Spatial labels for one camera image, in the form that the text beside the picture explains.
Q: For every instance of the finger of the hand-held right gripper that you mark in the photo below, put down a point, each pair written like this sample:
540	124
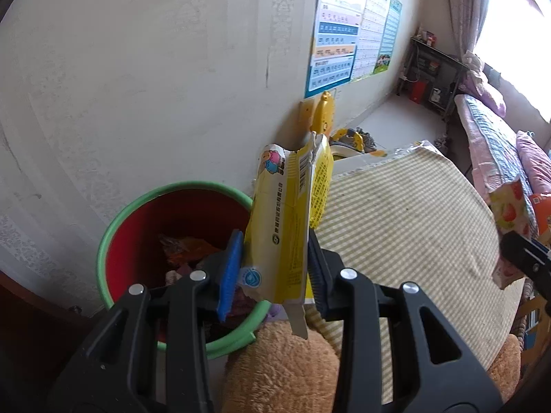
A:
523	256

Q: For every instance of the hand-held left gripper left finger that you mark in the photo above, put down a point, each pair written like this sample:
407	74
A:
230	275

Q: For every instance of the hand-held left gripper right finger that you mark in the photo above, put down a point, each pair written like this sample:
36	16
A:
320	284

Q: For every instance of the pink strawberry wrapper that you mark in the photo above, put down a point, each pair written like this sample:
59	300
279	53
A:
510	211

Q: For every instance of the orange snack wrapper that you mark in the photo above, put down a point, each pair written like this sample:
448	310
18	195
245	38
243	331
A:
185	249

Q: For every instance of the yellow cardboard box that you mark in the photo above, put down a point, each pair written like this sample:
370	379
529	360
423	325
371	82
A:
280	223

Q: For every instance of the red bucket with green rim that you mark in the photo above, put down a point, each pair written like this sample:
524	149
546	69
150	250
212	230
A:
137	241

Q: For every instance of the orange cardboard box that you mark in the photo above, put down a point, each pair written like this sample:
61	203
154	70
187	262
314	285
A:
543	219

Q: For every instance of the pink quilt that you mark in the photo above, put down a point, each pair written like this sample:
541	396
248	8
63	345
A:
533	159

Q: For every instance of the brown plush toy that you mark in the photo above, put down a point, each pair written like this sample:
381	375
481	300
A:
280	374

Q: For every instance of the checkered cloth table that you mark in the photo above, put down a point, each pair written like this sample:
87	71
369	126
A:
409	232

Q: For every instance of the white table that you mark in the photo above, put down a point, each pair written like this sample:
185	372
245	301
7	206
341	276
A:
357	161

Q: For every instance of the bed with plaid sheet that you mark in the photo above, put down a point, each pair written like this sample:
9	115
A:
486	129

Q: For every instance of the yellow toy car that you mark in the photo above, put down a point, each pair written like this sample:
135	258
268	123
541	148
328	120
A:
351	137

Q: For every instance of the purple pillow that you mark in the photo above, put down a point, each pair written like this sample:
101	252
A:
490	94

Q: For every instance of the white small container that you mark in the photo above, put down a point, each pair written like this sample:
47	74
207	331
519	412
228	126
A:
436	95

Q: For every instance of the red container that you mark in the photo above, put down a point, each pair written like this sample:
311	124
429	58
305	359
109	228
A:
417	91

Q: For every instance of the beige stuffed toy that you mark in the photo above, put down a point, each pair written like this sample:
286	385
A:
473	62

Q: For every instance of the dark brown wooden cabinet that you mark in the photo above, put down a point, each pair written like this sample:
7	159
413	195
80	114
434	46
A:
34	318

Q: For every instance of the bright window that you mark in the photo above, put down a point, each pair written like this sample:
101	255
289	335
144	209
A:
516	51

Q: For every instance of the black metal shelf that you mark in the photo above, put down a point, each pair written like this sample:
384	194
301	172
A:
439	53

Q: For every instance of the small red box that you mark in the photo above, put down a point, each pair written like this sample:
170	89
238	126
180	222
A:
427	36

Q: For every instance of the lace curtain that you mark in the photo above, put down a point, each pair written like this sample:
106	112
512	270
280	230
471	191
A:
467	8

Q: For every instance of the wooden chair frame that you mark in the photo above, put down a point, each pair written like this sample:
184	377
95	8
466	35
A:
527	309

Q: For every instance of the blue letter wall poster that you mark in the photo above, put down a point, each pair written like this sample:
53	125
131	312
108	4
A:
331	51

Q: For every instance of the white chart wall poster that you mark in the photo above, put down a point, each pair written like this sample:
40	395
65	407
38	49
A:
370	38

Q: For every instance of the green chart wall poster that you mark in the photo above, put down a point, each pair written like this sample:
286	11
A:
391	30

